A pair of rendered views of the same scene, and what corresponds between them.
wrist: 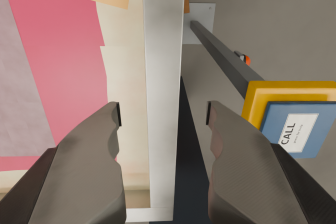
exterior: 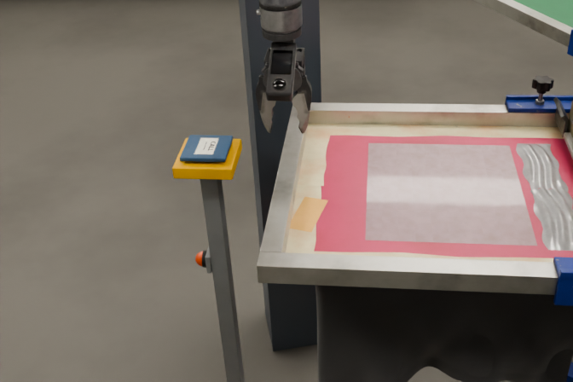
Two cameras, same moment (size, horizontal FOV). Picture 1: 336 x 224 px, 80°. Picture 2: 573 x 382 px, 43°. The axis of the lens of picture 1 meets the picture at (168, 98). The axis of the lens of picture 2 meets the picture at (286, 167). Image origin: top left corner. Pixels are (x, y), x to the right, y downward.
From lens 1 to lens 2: 1.29 m
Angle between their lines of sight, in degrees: 29
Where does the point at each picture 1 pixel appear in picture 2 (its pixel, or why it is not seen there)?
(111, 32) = (315, 189)
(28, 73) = (369, 177)
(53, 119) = (363, 159)
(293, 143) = (206, 141)
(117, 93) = (319, 168)
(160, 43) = (287, 173)
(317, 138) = (191, 143)
